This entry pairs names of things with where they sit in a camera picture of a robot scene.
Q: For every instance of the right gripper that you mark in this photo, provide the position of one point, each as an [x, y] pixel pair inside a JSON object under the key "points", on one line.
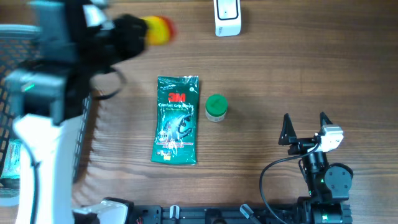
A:
{"points": [[288, 132]]}

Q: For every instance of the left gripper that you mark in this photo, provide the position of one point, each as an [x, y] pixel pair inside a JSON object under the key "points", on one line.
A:
{"points": [[127, 44]]}

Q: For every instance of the yellow bottle green cap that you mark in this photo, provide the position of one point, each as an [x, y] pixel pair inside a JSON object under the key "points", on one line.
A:
{"points": [[160, 30]]}

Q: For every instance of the green lid small jar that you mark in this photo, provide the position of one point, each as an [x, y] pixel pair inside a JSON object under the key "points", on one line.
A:
{"points": [[216, 107]]}

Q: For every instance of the green 3M gloves packet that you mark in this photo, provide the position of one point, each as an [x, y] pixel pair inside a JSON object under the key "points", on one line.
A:
{"points": [[175, 140]]}

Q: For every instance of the teal wet wipes pack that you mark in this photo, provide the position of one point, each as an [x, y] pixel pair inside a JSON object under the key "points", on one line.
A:
{"points": [[11, 169]]}

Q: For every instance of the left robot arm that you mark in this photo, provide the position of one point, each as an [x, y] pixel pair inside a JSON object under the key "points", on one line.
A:
{"points": [[53, 13]]}

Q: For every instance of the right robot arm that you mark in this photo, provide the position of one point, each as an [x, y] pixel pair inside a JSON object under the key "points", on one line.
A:
{"points": [[328, 184]]}

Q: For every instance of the white barcode scanner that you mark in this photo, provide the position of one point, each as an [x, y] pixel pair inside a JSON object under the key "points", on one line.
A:
{"points": [[228, 20]]}

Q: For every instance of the grey plastic mesh basket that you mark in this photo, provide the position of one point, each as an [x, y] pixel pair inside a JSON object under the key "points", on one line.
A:
{"points": [[45, 103]]}

